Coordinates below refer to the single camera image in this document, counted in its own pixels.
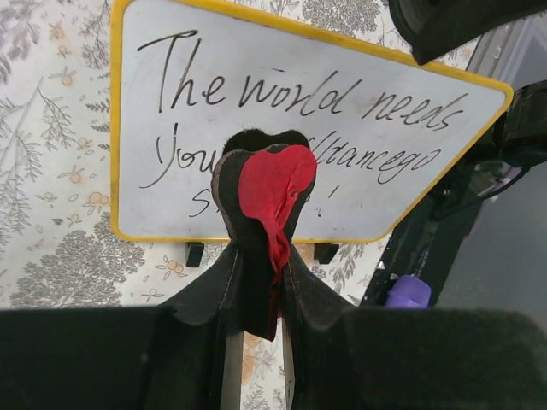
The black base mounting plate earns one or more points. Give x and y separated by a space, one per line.
425 244

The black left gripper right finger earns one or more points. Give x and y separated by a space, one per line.
340 356

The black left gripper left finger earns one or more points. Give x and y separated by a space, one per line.
182 354

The yellow framed small whiteboard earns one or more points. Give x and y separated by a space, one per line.
223 114

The purple marker pen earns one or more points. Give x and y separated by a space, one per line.
409 292

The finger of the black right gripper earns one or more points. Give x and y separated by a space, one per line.
435 28

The red black felt eraser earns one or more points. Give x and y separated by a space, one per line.
260 185

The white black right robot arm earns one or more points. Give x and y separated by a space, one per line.
518 138

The floral patterned table mat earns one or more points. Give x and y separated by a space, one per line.
57 249

